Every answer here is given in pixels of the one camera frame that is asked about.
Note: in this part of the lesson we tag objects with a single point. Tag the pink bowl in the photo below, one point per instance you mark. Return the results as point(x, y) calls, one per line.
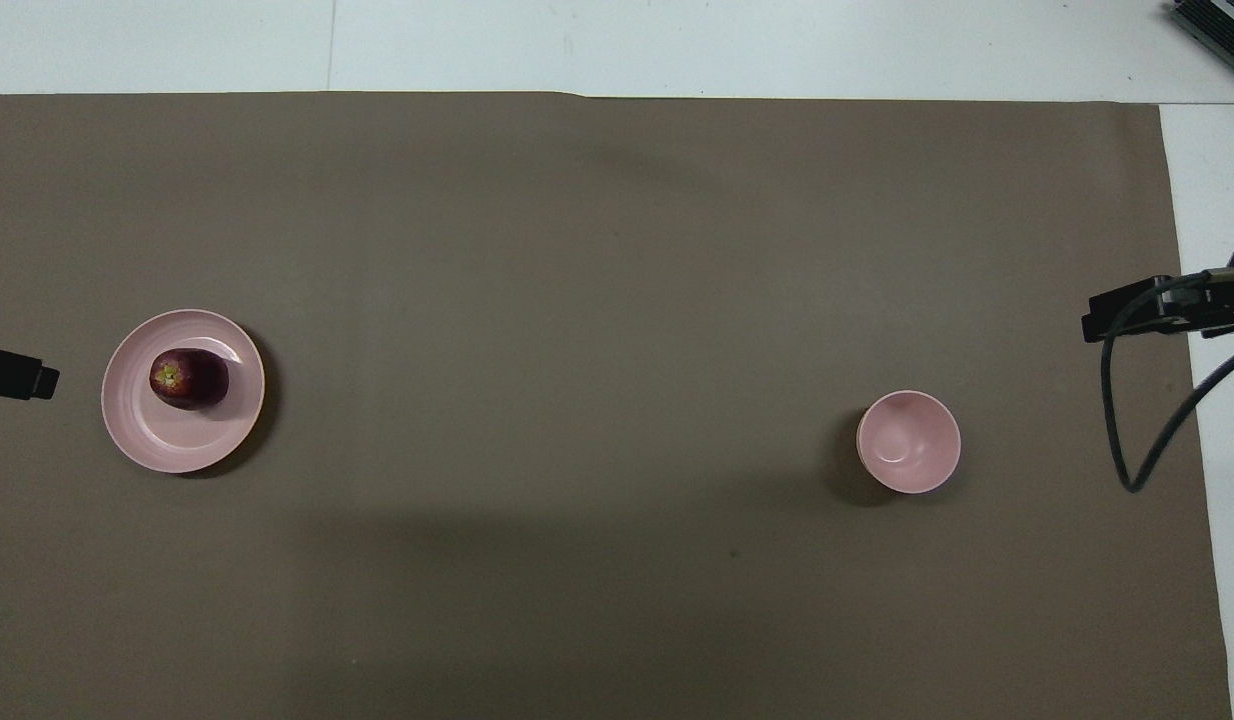
point(907, 445)

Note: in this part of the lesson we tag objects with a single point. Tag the black ribbed device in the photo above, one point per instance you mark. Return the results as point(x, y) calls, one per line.
point(1227, 30)

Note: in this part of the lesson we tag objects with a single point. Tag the brown table mat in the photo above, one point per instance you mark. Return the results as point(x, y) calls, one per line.
point(617, 300)

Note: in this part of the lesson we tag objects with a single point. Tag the dark red apple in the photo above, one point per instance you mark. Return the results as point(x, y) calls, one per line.
point(192, 380)

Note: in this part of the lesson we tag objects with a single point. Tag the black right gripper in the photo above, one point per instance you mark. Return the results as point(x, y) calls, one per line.
point(1227, 310)

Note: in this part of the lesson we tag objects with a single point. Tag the pink plate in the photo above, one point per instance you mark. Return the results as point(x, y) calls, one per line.
point(157, 440)

